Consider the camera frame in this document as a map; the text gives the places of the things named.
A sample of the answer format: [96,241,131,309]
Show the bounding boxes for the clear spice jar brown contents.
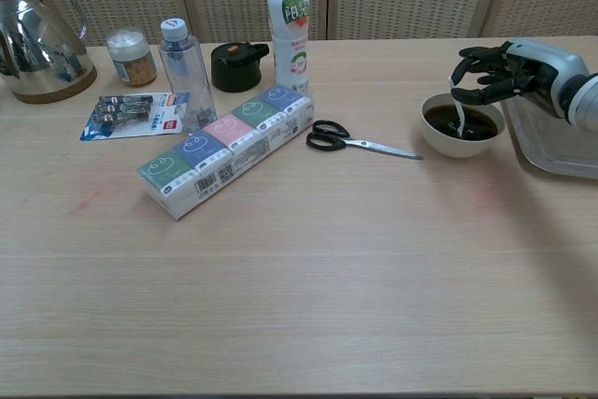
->
[105,27,158,88]

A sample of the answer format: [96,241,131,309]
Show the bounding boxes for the pack of colourful tissue packets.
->
[136,84,315,222]

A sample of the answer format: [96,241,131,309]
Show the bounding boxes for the white plastic spoon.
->
[448,75,469,139]

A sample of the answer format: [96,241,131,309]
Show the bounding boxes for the rectangular steel tray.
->
[502,97,598,180]

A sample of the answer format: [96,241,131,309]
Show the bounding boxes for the white bowl with dark liquid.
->
[420,93,506,160]

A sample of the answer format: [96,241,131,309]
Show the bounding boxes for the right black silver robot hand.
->
[450,38,591,120]

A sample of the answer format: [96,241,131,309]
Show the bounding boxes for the steel gooseneck kettle brown handle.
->
[0,0,98,105]

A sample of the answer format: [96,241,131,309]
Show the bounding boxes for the black round lid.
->
[210,42,271,93]

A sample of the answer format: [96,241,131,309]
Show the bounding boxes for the black handled scissors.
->
[306,120,424,161]

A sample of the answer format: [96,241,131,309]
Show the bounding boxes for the white drink bottle yellow cap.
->
[266,0,312,96]

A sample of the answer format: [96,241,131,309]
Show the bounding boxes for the clear water bottle white cap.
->
[157,18,219,135]

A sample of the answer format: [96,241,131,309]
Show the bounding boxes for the blue blister pack of clips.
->
[78,92,192,142]

